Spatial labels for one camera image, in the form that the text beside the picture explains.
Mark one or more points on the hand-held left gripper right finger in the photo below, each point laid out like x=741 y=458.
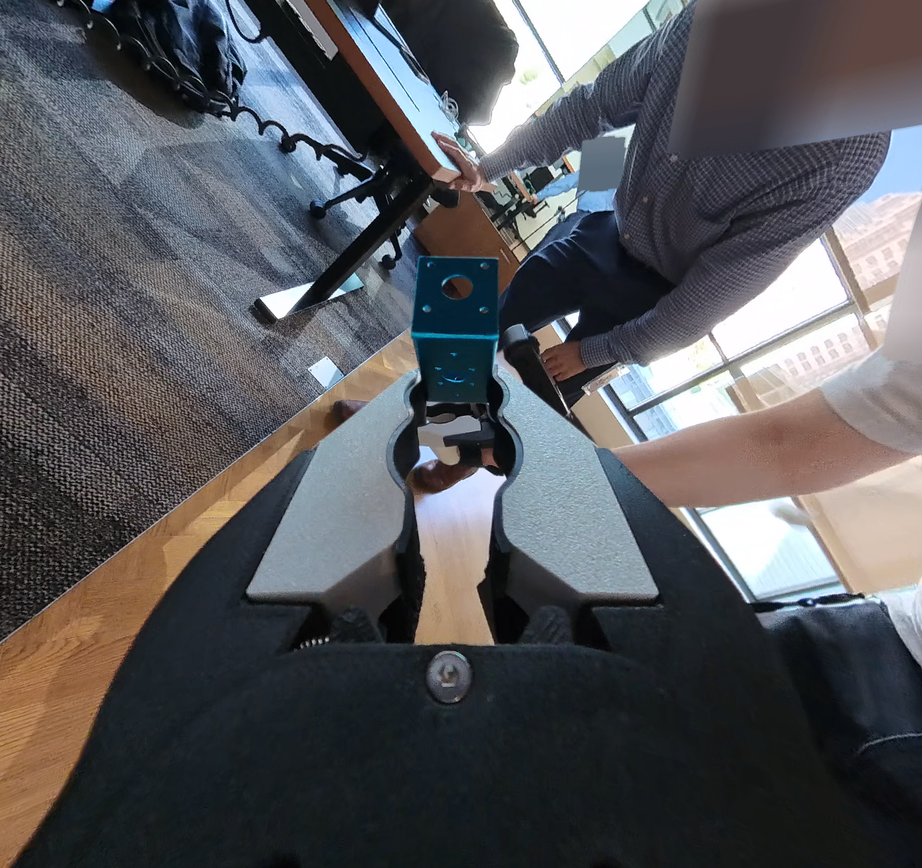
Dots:
x=569 y=515

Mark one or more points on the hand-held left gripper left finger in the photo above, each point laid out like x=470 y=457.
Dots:
x=338 y=515

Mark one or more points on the small blue U bracket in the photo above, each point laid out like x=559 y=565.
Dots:
x=454 y=349

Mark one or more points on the person's right forearm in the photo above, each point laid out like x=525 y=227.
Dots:
x=756 y=450

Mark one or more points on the grey wooden-edged desk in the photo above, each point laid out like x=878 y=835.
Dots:
x=403 y=83

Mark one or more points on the white floor plate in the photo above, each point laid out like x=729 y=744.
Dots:
x=325 y=372

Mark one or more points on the large paned window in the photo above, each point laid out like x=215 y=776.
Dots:
x=785 y=306

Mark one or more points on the person's dark trousers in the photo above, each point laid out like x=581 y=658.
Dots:
x=850 y=681

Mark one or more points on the black backpack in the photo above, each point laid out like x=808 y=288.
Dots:
x=173 y=25

